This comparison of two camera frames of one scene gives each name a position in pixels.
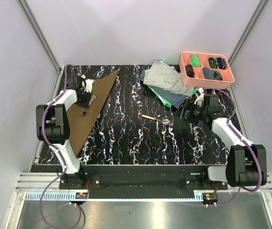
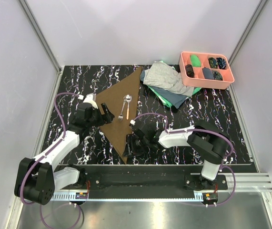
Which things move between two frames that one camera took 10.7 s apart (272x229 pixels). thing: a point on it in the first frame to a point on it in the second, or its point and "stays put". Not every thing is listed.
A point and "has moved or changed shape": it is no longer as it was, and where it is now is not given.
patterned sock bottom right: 217,76 stays put
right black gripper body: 196,112 to 144,140
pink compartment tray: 205,70 stays put
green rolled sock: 196,61 stays put
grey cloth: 161,75 stays put
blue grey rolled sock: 207,73 stays put
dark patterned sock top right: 221,62 stays put
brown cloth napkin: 81,119 to 120,98
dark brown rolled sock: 189,71 stays put
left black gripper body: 84,102 to 95,121
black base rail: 141,181 stays put
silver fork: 92,98 has moved or changed shape
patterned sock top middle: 213,62 stays put
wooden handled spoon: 164,121 to 128,98
